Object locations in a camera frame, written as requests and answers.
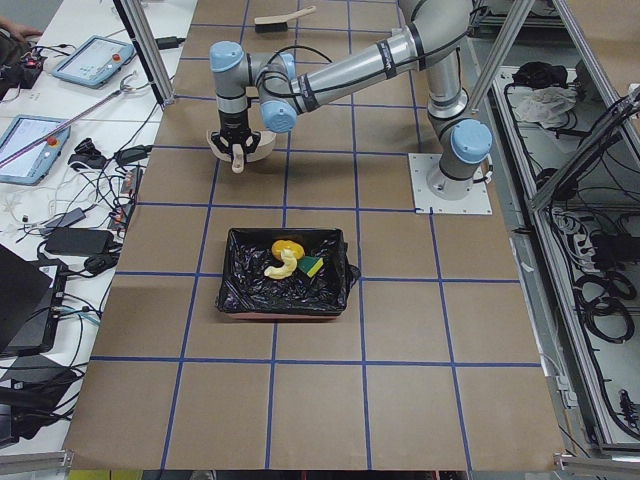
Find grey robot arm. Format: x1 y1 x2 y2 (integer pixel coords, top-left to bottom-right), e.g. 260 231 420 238
208 0 493 182

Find white crumpled cloth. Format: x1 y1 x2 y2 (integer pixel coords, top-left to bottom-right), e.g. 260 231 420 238
514 87 578 129

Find black laptop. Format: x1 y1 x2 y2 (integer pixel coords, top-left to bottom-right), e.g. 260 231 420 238
1 247 68 357

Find far teach pendant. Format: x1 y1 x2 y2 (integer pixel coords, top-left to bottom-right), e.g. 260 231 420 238
51 35 135 88

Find black power adapter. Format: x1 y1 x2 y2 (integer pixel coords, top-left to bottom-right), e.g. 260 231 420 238
44 228 114 256

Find aluminium frame post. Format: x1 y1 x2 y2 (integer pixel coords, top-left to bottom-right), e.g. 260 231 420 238
113 0 175 109

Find yellow green sponge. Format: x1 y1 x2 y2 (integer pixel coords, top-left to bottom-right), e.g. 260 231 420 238
297 256 324 278

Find toy croissant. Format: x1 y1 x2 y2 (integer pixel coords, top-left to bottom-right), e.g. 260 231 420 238
264 250 298 280

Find black lined trash bin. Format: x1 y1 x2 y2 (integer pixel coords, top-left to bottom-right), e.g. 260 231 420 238
216 228 360 320

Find near teach pendant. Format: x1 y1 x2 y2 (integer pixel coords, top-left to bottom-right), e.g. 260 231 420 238
1 115 71 186

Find teach pendant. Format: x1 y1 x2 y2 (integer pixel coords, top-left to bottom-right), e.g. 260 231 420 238
51 35 135 88
1 115 71 186

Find long reacher grabber tool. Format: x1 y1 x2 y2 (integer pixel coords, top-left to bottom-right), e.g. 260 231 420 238
1 70 138 168

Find beige hand brush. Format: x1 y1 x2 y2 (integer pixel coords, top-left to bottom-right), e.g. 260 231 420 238
254 6 317 33

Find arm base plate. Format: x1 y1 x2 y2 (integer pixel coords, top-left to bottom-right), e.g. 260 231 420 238
408 153 492 216

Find beige plastic dustpan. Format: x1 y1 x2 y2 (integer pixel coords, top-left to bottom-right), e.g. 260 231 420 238
207 130 277 174

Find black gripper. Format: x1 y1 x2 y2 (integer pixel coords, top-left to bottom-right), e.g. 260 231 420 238
214 110 256 141

